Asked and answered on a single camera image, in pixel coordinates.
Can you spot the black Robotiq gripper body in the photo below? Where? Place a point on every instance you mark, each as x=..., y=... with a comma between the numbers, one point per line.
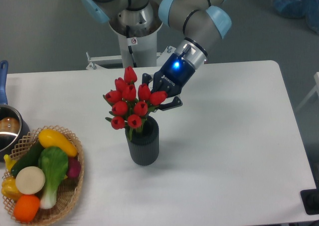
x=179, y=68

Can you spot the red tulip bouquet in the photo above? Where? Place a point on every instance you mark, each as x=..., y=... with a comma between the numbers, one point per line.
x=131, y=105

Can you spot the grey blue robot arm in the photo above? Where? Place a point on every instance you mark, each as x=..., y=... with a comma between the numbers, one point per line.
x=200, y=20

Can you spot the dark grey ribbed vase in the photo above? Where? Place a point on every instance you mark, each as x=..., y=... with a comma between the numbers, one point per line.
x=144, y=147

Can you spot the yellow squash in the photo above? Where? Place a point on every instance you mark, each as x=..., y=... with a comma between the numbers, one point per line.
x=49, y=138

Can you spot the purple red radish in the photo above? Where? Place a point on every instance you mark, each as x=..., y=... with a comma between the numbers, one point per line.
x=74, y=168

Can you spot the green bok choy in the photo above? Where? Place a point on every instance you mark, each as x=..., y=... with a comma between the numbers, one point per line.
x=54, y=163

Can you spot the blue plastic bag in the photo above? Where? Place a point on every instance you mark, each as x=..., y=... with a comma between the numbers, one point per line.
x=307, y=9

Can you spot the woven wicker basket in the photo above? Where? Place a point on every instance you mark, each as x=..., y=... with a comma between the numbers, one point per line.
x=69, y=190

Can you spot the green cucumber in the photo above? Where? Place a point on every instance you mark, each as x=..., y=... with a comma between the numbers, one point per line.
x=30, y=158

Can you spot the white furniture leg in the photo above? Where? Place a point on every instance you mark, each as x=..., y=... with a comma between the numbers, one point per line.
x=313, y=94

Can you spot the cream round radish slice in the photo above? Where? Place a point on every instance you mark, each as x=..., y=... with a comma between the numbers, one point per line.
x=30, y=180

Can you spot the yellow banana tip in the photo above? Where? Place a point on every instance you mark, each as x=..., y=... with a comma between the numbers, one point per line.
x=9, y=162

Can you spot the black device at table edge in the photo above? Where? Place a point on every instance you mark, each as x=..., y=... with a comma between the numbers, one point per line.
x=310, y=199

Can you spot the yellow bell pepper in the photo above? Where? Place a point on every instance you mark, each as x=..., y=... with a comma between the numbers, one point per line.
x=9, y=189

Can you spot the orange fruit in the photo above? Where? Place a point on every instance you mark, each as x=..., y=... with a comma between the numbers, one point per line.
x=26, y=208

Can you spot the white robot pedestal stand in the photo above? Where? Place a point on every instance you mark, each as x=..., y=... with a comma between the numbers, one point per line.
x=137, y=33

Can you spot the blue handled steel saucepan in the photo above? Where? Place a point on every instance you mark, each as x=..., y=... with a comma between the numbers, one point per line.
x=12, y=125

